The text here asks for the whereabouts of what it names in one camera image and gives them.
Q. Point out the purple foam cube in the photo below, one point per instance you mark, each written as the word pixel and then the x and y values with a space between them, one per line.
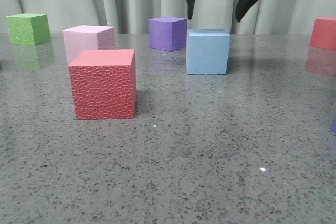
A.
pixel 168 33

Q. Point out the red foam cube far right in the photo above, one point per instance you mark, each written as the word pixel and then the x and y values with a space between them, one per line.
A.
pixel 323 34

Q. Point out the red textured foam cube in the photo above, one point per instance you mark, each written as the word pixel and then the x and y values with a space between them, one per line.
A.
pixel 103 84

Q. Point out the light blue foam cube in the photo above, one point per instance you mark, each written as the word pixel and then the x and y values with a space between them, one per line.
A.
pixel 207 51

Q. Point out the grey-green curtain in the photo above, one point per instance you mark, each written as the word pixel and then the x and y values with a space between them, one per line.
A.
pixel 132 16

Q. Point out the pink foam cube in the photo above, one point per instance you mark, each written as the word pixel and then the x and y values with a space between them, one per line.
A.
pixel 87 37

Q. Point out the green foam cube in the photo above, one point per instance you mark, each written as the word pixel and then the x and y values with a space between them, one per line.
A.
pixel 28 28

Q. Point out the purple cube at right edge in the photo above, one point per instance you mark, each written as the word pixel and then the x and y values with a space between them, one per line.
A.
pixel 334 125

